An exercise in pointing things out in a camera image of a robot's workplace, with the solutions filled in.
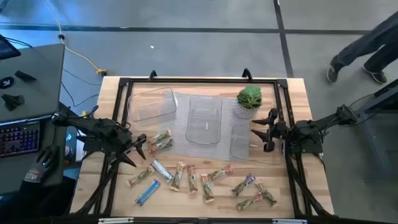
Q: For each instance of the black desk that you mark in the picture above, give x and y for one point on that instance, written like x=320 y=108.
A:
x=31 y=62

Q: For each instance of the red-ended Chewy granola bar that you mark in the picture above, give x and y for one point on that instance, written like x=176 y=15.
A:
x=220 y=173
x=266 y=195
x=249 y=202
x=192 y=179

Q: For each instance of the black work glove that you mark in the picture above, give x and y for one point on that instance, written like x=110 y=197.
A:
x=43 y=165

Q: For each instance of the narrow clear plastic bin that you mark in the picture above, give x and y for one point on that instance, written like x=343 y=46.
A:
x=240 y=141

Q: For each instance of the black angular part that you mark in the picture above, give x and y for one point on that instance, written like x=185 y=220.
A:
x=12 y=101

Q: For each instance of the black equipment stand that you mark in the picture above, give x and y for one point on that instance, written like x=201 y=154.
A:
x=379 y=99

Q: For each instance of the black metal table frame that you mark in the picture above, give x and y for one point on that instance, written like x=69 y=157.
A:
x=202 y=81

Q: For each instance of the dark monitor screen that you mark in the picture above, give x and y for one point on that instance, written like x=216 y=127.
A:
x=7 y=48

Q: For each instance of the white metal bracket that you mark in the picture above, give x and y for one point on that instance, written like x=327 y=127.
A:
x=115 y=220
x=289 y=221

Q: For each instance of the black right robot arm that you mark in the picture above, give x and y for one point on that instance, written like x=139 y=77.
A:
x=311 y=130

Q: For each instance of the wide clear plastic bin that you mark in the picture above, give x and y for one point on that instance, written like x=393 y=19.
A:
x=152 y=107

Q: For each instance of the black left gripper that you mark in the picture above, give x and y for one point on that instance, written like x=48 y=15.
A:
x=132 y=143

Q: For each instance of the backlit computer keyboard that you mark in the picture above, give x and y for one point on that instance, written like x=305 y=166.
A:
x=18 y=140

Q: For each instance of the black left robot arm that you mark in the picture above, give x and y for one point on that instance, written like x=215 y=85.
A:
x=99 y=130

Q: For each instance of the round black puck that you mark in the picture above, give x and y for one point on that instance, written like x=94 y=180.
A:
x=6 y=82

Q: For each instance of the small black oblong part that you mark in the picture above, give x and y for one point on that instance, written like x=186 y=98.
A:
x=25 y=76

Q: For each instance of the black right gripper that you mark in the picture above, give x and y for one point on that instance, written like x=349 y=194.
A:
x=278 y=132

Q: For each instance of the green plant in patterned pot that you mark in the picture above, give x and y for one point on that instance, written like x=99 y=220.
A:
x=249 y=99

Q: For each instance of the green white snack bar front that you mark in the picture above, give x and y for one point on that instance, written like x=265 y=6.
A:
x=207 y=188

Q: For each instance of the blue-ended Chewy granola bar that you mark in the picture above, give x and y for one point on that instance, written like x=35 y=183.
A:
x=148 y=192
x=162 y=170

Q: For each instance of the purple-ended Chewy granola bar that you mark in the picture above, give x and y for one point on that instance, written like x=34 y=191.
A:
x=243 y=184

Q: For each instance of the black table clamp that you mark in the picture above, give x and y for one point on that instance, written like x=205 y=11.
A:
x=247 y=74
x=152 y=74

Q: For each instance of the person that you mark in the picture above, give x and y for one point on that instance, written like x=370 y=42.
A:
x=367 y=43

